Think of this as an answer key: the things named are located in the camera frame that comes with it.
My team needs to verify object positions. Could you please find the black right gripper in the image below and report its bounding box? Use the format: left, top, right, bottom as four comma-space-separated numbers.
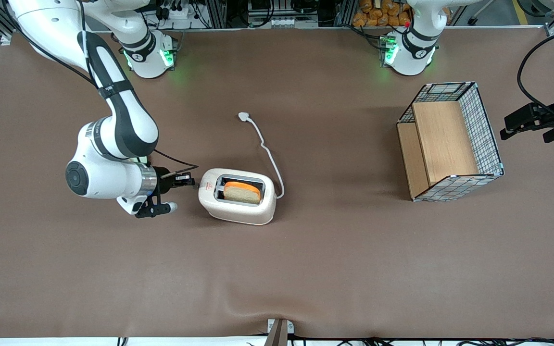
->
149, 165, 196, 197

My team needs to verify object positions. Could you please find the white two-slot toaster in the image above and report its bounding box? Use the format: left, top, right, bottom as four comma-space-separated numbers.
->
197, 168, 277, 226

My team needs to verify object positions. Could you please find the bread slice with orange crust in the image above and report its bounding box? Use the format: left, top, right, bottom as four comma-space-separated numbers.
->
223, 180, 263, 205

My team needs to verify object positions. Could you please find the wooden stepped shelf insert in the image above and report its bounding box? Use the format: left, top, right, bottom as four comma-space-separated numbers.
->
397, 100, 480, 199

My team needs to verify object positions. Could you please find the white power strip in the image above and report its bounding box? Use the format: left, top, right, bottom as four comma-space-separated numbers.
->
158, 2, 201, 21

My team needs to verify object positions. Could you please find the bag of orange buns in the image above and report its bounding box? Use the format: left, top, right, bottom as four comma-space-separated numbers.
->
351, 0, 413, 28

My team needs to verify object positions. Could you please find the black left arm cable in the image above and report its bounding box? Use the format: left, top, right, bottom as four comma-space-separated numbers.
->
517, 26, 554, 121

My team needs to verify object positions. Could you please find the wire mesh basket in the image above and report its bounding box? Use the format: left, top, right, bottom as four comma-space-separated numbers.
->
396, 81, 505, 203

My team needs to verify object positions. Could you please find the white toaster power cord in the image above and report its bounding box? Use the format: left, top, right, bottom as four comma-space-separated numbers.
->
237, 111, 286, 200

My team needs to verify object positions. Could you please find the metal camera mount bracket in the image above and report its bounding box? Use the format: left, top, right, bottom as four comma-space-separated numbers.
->
263, 318, 295, 346

